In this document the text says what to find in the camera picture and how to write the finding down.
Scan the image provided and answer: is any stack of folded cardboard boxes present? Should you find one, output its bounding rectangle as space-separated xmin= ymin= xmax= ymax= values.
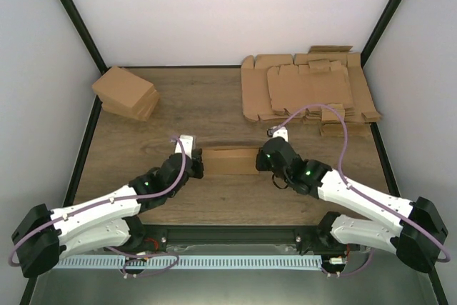
xmin=92 ymin=66 xmax=160 ymax=121

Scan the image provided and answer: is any stack of flat cardboard blanks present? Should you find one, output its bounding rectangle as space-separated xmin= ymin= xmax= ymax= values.
xmin=241 ymin=46 xmax=381 ymax=136

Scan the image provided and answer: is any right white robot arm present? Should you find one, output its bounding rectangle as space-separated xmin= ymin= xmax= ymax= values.
xmin=256 ymin=137 xmax=448 ymax=273

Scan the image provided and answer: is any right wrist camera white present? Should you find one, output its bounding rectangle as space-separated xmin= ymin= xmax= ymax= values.
xmin=267 ymin=126 xmax=288 ymax=142

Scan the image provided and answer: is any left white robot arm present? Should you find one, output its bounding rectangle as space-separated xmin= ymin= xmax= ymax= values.
xmin=11 ymin=149 xmax=204 ymax=278

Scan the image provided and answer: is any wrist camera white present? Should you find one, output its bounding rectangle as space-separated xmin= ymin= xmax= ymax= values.
xmin=267 ymin=126 xmax=288 ymax=142
xmin=174 ymin=134 xmax=196 ymax=158

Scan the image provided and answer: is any cardboard box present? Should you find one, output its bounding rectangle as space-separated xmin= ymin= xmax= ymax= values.
xmin=202 ymin=146 xmax=258 ymax=175

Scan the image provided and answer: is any light blue slotted cable duct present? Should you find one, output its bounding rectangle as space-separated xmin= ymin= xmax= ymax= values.
xmin=54 ymin=255 xmax=322 ymax=271

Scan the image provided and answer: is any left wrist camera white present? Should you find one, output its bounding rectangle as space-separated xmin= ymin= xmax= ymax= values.
xmin=174 ymin=134 xmax=196 ymax=158

